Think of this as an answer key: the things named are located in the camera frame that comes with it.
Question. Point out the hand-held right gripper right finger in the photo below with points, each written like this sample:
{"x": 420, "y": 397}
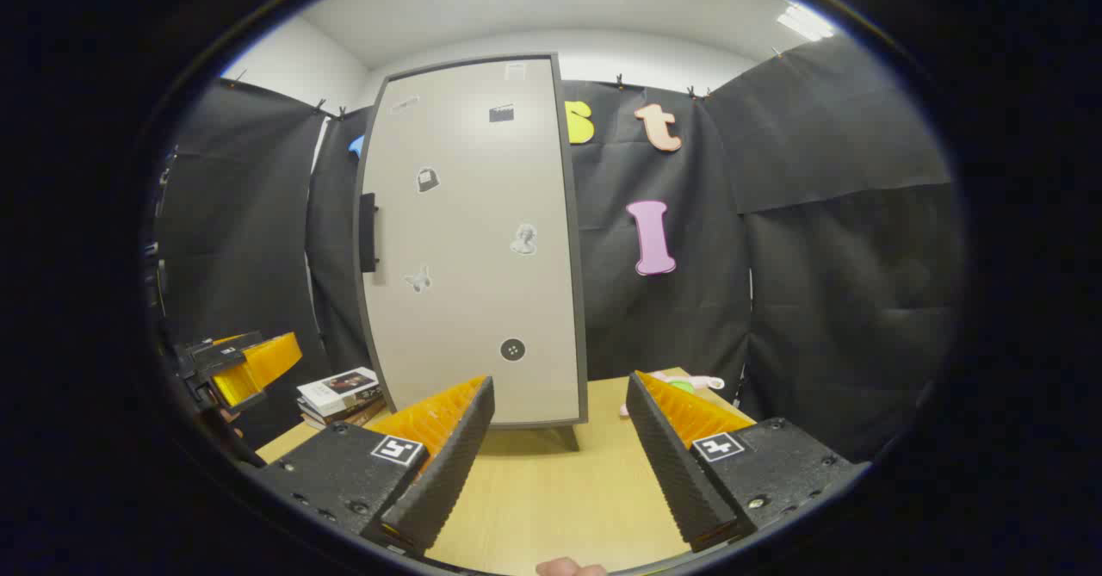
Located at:
{"x": 671, "y": 464}

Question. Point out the grey cabinet door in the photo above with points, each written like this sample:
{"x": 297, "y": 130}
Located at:
{"x": 473, "y": 257}

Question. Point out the pink starfish plush toy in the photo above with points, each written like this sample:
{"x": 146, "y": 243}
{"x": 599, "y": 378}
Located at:
{"x": 708, "y": 381}

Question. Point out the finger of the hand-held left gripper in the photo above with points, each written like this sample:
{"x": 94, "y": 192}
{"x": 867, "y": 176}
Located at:
{"x": 258, "y": 365}

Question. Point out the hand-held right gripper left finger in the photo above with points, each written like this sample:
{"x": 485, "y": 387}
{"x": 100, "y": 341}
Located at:
{"x": 448, "y": 464}

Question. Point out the white book dark picture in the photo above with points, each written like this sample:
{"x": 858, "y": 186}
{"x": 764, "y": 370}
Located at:
{"x": 331, "y": 391}

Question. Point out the black backdrop cloth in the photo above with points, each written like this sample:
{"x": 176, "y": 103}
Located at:
{"x": 818, "y": 257}

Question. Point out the small ceiling light panel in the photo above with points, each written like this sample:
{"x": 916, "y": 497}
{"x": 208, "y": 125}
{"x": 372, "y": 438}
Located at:
{"x": 805, "y": 22}

